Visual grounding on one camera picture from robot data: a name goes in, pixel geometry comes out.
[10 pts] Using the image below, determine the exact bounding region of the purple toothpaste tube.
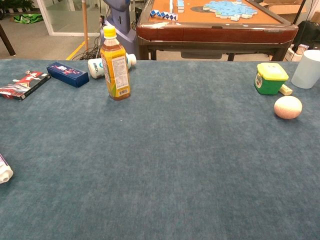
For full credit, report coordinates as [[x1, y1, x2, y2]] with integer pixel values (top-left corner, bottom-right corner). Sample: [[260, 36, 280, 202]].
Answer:
[[0, 152, 14, 185]]

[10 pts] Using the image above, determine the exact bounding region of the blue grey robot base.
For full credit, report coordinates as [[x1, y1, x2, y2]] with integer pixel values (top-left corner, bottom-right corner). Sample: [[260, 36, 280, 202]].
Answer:
[[102, 0, 138, 61]]

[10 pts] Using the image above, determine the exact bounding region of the blue table cloth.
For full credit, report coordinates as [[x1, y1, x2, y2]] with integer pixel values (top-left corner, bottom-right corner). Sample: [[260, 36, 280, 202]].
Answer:
[[0, 59, 320, 240]]

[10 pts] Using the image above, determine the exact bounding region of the yellow capped tea bottle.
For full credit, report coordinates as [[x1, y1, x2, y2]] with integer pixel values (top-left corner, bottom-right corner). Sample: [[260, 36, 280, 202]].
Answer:
[[99, 24, 132, 101]]

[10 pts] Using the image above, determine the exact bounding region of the white bottle blue print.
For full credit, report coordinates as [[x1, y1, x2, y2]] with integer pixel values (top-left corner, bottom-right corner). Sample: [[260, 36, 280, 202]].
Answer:
[[87, 52, 137, 80]]

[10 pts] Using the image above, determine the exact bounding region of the brown mahjong table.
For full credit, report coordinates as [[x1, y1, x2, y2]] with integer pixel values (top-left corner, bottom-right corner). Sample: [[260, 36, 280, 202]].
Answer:
[[136, 0, 300, 62]]

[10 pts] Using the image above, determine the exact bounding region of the dark blue carton box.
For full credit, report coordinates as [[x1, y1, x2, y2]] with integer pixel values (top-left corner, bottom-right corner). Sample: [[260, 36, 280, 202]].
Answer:
[[46, 61, 90, 88]]

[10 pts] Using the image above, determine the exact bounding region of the blue white snake toy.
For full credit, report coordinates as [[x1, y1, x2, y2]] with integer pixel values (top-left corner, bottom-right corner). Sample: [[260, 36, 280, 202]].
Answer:
[[149, 9, 179, 21]]

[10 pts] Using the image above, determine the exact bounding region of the green container yellow lid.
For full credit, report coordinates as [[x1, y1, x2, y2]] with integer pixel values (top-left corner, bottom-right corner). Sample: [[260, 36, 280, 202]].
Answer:
[[253, 62, 290, 96]]

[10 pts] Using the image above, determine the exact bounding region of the wooden pole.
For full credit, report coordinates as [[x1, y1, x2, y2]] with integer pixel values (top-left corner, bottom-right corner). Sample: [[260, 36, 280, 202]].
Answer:
[[81, 0, 90, 51]]

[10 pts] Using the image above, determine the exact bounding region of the pink egg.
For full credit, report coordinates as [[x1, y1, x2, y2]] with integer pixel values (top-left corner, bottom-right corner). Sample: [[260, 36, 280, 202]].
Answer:
[[273, 95, 303, 120]]

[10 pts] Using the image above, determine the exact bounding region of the pale yellow small block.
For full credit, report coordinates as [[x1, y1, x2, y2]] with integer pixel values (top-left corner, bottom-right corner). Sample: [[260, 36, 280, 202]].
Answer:
[[279, 84, 293, 96]]

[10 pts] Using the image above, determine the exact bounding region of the blue mahjong tile pile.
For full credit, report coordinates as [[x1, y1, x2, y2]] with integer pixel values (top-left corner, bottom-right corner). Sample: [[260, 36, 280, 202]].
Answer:
[[202, 0, 258, 21]]

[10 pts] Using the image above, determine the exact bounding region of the red and black box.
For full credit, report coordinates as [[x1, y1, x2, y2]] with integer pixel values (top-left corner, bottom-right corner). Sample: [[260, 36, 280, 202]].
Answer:
[[0, 70, 52, 102]]

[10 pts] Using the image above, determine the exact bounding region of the small printed white box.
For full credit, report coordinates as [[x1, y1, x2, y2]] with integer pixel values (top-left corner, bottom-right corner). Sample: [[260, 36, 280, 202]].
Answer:
[[284, 43, 310, 62]]

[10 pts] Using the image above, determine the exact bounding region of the light blue plastic cup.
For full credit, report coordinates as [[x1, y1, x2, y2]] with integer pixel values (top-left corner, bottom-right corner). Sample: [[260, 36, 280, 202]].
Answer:
[[291, 49, 320, 90]]

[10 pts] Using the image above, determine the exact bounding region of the cardboard box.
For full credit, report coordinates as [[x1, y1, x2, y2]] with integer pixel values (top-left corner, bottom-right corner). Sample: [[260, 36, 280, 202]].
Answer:
[[259, 0, 307, 25]]

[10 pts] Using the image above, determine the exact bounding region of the green bag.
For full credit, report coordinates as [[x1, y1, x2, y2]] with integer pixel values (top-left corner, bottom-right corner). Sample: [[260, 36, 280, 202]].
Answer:
[[13, 13, 44, 24]]

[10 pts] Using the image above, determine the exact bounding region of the dark table leg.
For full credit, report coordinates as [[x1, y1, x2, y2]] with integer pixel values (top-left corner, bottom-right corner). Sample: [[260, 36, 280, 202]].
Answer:
[[0, 23, 16, 56]]

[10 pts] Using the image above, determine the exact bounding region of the black bag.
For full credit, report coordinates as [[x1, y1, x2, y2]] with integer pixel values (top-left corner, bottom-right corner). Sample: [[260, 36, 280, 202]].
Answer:
[[297, 20, 320, 51]]

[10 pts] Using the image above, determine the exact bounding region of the black floor cable bundle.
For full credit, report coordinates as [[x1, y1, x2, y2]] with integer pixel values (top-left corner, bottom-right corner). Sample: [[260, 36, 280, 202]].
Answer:
[[72, 34, 106, 61]]

